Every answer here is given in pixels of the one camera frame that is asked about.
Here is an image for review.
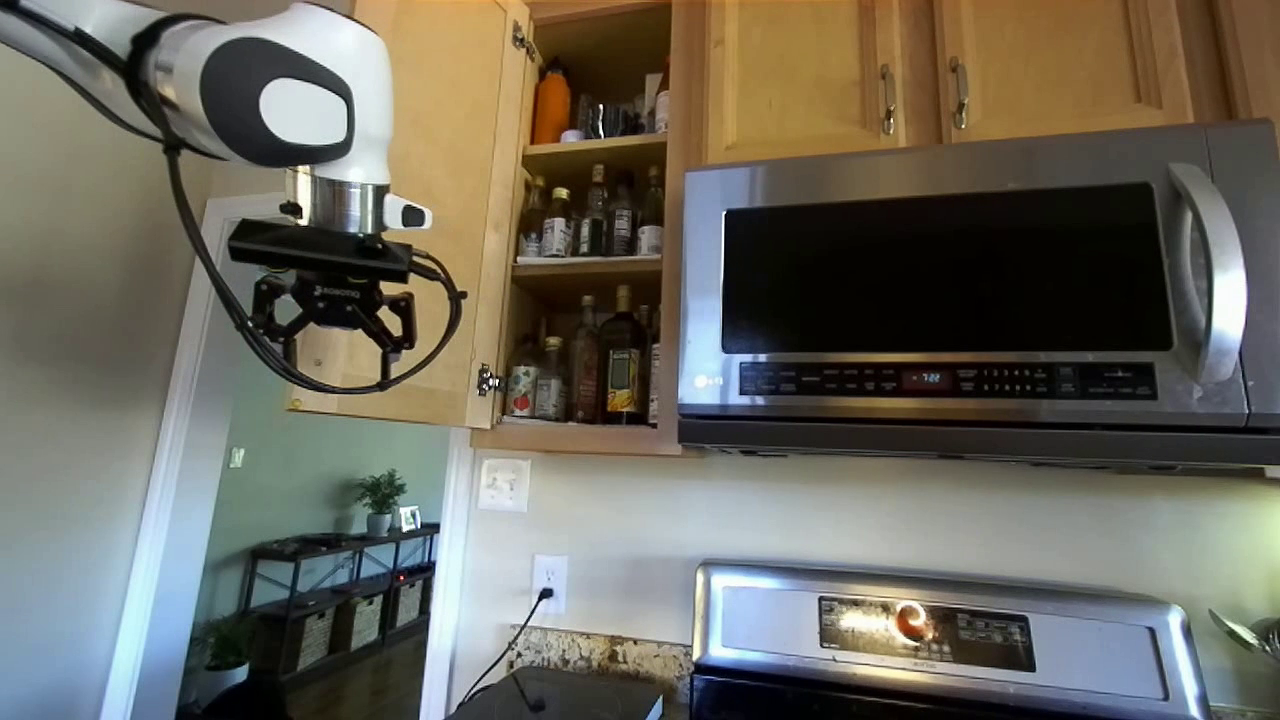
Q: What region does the closed wooden cabinet door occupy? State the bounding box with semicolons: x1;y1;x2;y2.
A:
934;0;1198;145
704;0;908;167

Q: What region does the black cable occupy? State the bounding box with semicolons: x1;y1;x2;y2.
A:
458;587;556;715

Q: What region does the small clear bottle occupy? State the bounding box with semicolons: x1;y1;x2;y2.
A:
519;177;548;260

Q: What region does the brown bottle with red label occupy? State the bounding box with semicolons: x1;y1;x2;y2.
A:
569;294;602;425

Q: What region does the microwave door handle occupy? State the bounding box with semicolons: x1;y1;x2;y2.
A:
1167;161;1249;386

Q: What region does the white wall socket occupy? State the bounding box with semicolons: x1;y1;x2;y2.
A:
530;553;570;616

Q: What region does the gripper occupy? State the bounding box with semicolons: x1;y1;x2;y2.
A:
249;271;420;388

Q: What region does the row of wicker baskets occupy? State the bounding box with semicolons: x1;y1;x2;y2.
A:
288;576;429;673

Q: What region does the white light switch plate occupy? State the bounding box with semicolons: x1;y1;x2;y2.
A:
476;456;533;514

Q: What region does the orange bottle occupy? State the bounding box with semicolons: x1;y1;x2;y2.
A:
531;58;573;147

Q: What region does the small bottle with gold cap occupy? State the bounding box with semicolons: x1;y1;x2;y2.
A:
534;336;568;422

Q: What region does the stainless steel microwave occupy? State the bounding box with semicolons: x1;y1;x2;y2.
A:
677;119;1280;473

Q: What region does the microwave door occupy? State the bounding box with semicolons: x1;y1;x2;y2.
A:
679;124;1252;431

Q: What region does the black metal shelf unit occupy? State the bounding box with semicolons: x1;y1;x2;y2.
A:
239;522;442;683

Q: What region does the large potted plant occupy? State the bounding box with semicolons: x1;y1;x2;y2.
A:
188;611;258;706

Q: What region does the dark glass bottle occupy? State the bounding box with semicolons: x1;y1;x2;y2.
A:
609;171;639;258

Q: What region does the tall clear glass bottle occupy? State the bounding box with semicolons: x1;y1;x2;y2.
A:
578;164;610;259

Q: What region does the stainless steel stove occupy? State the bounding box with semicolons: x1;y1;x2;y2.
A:
689;559;1217;720

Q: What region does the open wooden cabinet door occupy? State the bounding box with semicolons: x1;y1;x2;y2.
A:
286;0;538;431

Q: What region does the wooden cabinet over microwave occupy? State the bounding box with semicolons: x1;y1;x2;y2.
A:
690;0;1280;168

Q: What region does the large dark oil bottle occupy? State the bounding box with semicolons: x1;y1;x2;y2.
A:
599;284;649;426

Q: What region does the metal spoon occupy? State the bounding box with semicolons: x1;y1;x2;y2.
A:
1207;607;1280;667

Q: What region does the wooden wall cabinet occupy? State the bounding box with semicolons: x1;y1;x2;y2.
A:
286;0;707;458

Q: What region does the slim dark bottle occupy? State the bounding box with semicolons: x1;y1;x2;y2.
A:
646;308;663;427

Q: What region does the small potted plant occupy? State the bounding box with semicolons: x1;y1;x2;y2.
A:
351;469;409;539

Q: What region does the dark bottle with white label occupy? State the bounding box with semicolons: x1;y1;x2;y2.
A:
637;164;666;258

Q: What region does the group of metal cups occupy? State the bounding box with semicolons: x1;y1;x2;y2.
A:
574;94;646;140

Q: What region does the flat black device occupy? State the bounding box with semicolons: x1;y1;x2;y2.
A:
444;664;665;720

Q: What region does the round tin with red print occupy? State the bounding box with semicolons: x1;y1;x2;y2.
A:
506;334;541;419

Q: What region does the dark bottle with yellow cap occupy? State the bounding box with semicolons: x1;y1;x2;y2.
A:
540;186;575;260

